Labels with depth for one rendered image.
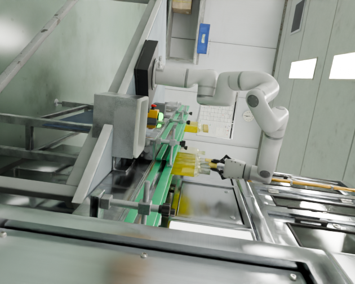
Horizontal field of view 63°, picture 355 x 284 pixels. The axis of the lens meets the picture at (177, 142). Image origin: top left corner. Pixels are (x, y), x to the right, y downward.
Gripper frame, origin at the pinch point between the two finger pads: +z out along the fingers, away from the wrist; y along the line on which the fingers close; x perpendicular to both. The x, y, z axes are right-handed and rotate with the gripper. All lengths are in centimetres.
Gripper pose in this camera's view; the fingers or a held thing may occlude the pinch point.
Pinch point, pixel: (214, 165)
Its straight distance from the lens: 153.0
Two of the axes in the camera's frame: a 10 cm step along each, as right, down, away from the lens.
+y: 1.2, -9.7, -2.1
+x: -3.3, 1.6, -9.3
